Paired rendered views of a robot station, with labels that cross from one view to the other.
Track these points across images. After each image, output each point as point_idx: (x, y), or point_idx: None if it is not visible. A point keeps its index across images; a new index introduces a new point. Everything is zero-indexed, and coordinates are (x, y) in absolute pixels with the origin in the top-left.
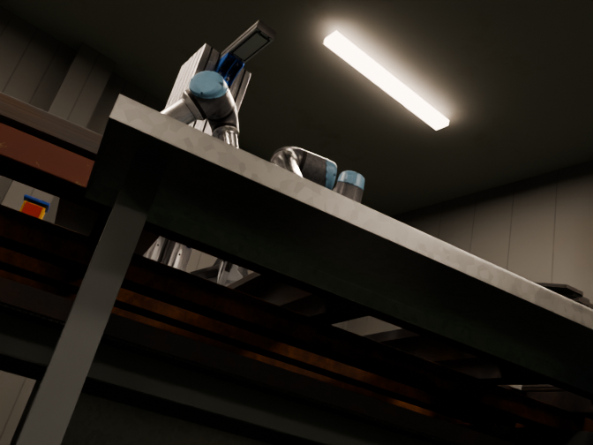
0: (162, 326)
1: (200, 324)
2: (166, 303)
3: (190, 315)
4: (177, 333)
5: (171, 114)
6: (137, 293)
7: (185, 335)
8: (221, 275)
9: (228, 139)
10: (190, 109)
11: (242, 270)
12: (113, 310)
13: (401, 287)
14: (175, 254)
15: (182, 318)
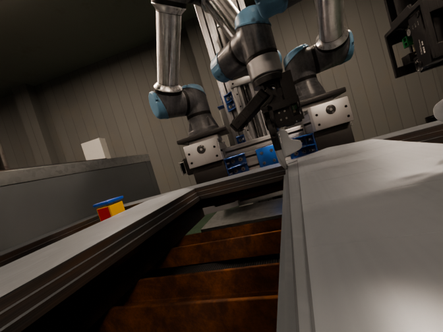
0: (246, 251)
1: (252, 329)
2: (190, 317)
3: (229, 322)
4: (265, 251)
5: (159, 32)
6: (154, 319)
7: (273, 249)
8: (277, 156)
9: (213, 0)
10: (165, 12)
11: (314, 89)
12: (198, 259)
13: None
14: (260, 114)
15: (222, 330)
